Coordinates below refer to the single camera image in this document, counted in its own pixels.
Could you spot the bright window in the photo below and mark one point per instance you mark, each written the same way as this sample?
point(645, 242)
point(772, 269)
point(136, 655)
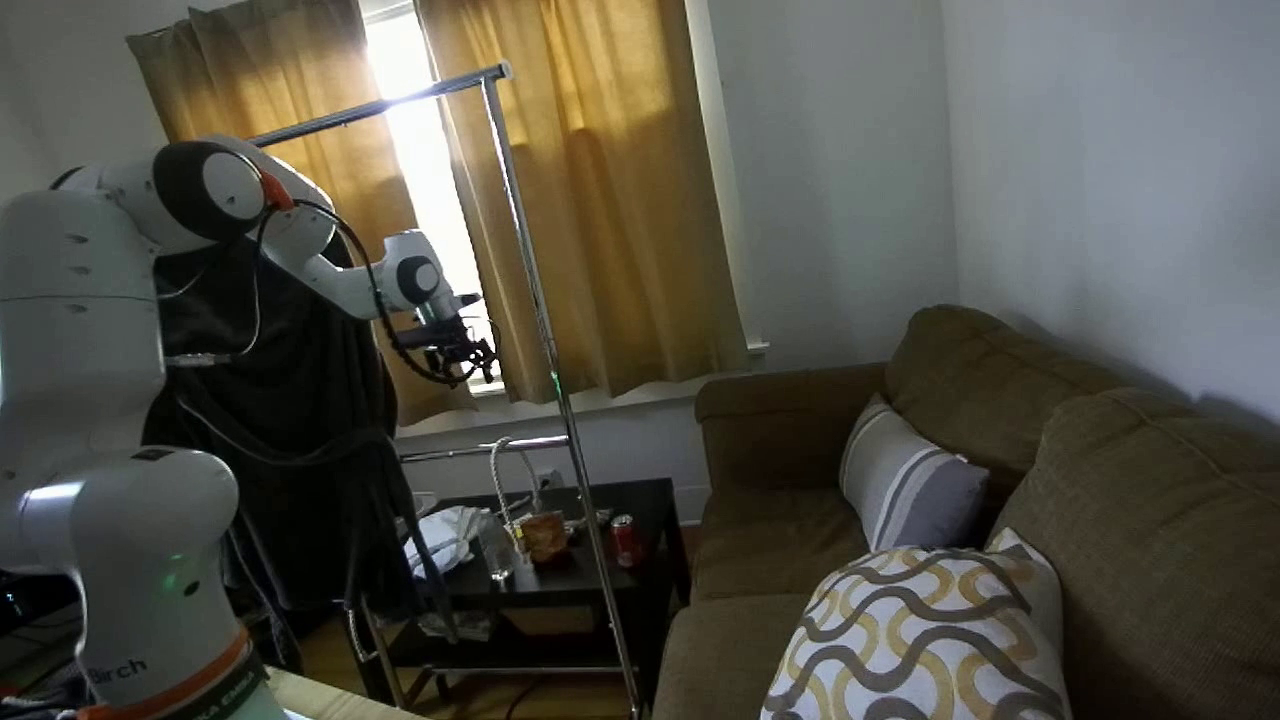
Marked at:
point(424, 163)

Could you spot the narrow mustard curtain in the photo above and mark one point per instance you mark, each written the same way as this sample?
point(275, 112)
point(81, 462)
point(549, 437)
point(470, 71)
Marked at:
point(346, 174)

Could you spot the wavy patterned pillow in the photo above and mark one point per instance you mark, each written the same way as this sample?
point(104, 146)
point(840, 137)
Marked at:
point(921, 643)

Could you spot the wide mustard curtain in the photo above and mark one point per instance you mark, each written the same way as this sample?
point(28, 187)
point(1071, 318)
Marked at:
point(603, 200)

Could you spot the black coffee table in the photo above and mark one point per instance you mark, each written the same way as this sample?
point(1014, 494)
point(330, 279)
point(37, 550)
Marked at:
point(645, 534)

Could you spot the olive brown sofa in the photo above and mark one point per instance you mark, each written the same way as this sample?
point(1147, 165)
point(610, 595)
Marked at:
point(1147, 563)

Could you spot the orange snack item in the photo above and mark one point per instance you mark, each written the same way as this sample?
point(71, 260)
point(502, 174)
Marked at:
point(546, 536)

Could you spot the metal garment rack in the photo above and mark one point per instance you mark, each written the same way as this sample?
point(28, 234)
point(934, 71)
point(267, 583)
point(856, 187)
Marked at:
point(527, 267)

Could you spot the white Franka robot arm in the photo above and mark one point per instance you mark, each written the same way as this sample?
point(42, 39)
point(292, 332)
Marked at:
point(81, 321)

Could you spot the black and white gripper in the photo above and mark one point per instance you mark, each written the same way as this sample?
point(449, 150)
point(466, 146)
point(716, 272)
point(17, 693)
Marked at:
point(446, 340)

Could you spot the red can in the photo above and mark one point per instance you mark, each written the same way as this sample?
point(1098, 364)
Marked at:
point(621, 543)

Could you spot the clear glass bottle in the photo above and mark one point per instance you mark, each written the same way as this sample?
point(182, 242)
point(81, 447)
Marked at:
point(497, 563)

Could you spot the white crumpled cloth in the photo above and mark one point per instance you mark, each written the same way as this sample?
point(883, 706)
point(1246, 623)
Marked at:
point(446, 543)

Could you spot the black hanging garment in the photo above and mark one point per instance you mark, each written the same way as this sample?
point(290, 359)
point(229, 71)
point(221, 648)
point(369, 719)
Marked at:
point(292, 466)

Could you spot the grey striped pillow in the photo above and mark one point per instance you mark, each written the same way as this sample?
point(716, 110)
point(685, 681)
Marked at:
point(906, 481)

